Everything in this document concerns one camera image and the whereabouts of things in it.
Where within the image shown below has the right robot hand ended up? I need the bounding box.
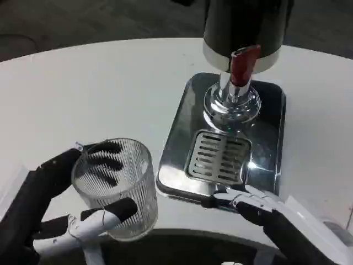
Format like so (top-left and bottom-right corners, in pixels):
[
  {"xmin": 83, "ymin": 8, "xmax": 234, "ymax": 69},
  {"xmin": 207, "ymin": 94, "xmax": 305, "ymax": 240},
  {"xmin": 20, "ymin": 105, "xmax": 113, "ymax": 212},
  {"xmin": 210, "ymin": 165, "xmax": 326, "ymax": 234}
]
[{"xmin": 213, "ymin": 184, "xmax": 353, "ymax": 265}]

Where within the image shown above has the black drink dispenser chrome pedestal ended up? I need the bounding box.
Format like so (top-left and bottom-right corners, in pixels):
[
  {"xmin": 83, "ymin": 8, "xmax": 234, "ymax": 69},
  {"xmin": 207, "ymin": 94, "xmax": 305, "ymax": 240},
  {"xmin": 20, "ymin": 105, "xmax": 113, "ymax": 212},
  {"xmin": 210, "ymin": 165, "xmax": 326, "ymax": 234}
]
[{"xmin": 202, "ymin": 0, "xmax": 285, "ymax": 123}]

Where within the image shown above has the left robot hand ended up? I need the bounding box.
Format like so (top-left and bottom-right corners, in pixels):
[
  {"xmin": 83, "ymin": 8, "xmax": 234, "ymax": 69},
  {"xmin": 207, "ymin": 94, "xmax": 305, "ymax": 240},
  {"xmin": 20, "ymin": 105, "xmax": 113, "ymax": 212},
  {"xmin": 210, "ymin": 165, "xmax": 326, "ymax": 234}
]
[{"xmin": 0, "ymin": 139, "xmax": 138, "ymax": 265}]

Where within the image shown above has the slotted steel drip grid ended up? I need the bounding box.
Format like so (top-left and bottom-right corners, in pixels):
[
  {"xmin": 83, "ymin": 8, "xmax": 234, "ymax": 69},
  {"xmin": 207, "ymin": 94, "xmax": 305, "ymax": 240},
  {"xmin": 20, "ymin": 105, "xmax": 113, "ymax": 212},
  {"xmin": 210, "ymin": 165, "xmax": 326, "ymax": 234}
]
[{"xmin": 184, "ymin": 129, "xmax": 253, "ymax": 185}]

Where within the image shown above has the clear ribbed glass cup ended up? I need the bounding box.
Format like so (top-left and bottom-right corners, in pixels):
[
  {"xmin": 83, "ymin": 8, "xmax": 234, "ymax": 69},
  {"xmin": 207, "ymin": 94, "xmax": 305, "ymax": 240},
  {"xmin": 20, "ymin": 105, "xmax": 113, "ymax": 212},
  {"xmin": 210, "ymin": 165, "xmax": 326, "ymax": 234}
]
[{"xmin": 71, "ymin": 137, "xmax": 159, "ymax": 241}]

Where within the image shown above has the steel drip tray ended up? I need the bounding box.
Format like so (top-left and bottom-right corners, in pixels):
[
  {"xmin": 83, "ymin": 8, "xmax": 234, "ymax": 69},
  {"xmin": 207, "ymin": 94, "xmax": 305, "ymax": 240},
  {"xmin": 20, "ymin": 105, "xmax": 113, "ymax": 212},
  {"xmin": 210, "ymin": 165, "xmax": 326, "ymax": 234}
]
[{"xmin": 156, "ymin": 72, "xmax": 287, "ymax": 206}]

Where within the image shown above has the red tap handle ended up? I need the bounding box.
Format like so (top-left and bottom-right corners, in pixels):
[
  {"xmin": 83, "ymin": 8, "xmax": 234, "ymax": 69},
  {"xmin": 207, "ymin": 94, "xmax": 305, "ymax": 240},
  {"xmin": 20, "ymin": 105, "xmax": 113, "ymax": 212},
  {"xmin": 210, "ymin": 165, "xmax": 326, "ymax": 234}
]
[{"xmin": 229, "ymin": 44, "xmax": 262, "ymax": 87}]

